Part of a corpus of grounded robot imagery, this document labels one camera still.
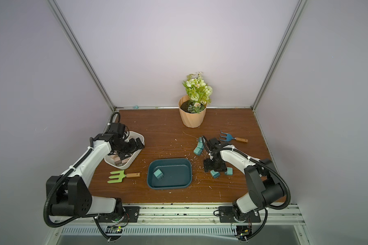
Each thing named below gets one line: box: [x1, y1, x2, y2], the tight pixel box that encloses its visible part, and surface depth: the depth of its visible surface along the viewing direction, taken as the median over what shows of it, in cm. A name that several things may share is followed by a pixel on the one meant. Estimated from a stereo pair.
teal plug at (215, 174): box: [210, 169, 221, 180], surface depth 86 cm
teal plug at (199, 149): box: [193, 143, 204, 156], surface depth 96 cm
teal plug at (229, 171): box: [224, 166, 234, 177], surface depth 87 cm
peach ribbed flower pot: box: [178, 94, 207, 129], surface depth 100 cm
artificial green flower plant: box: [181, 71, 214, 114], surface depth 94 cm
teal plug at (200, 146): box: [196, 141, 204, 151], surface depth 97 cm
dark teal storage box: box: [146, 158, 193, 190], surface depth 87 cm
